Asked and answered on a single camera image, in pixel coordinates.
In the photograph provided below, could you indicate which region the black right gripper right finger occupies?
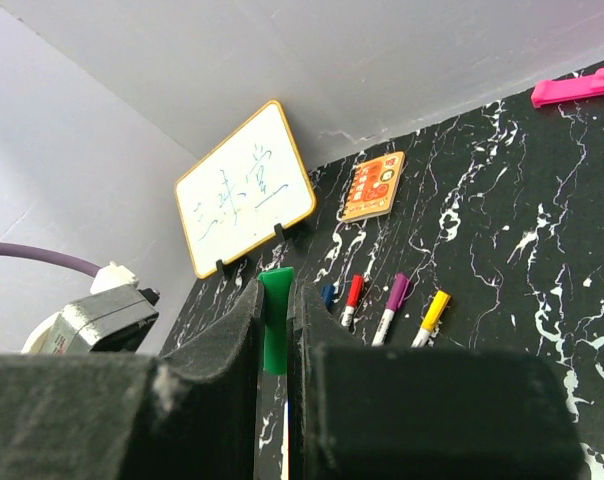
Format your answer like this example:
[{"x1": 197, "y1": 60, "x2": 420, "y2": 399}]
[{"x1": 287, "y1": 282, "x2": 582, "y2": 479}]

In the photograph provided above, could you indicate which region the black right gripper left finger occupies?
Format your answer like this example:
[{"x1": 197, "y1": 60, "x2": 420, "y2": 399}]
[{"x1": 0, "y1": 280, "x2": 265, "y2": 479}]

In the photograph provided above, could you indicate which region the white pen with red end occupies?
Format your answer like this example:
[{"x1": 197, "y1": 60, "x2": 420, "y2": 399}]
[{"x1": 340, "y1": 305, "x2": 355, "y2": 329}]

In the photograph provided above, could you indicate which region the white pen with magenta end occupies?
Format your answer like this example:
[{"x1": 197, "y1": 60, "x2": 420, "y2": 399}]
[{"x1": 371, "y1": 309, "x2": 395, "y2": 347}]

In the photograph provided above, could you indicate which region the blue pen cap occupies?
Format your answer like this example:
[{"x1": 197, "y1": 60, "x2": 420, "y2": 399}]
[{"x1": 321, "y1": 284, "x2": 336, "y2": 310}]

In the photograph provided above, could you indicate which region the red pen cap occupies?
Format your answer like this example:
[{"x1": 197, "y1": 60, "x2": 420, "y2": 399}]
[{"x1": 346, "y1": 274, "x2": 365, "y2": 308}]

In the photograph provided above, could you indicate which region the yellow pen cap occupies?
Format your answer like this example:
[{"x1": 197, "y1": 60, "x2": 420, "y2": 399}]
[{"x1": 420, "y1": 290, "x2": 451, "y2": 332}]

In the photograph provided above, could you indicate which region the green pen cap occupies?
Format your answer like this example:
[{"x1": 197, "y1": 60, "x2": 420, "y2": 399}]
[{"x1": 258, "y1": 267, "x2": 294, "y2": 375}]

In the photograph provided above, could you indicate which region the white pen with yellow end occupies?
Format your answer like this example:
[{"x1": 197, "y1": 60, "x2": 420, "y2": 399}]
[{"x1": 411, "y1": 328, "x2": 433, "y2": 348}]

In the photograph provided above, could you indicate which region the orange spiral notebook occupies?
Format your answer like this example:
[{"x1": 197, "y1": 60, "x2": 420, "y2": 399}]
[{"x1": 340, "y1": 152, "x2": 405, "y2": 223}]

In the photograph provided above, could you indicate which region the small whiteboard with wooden frame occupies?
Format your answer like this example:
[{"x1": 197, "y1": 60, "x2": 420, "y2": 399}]
[{"x1": 174, "y1": 100, "x2": 317, "y2": 279}]

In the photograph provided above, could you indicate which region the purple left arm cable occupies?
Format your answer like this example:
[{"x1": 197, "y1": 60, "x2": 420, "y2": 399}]
[{"x1": 0, "y1": 240, "x2": 103, "y2": 277}]

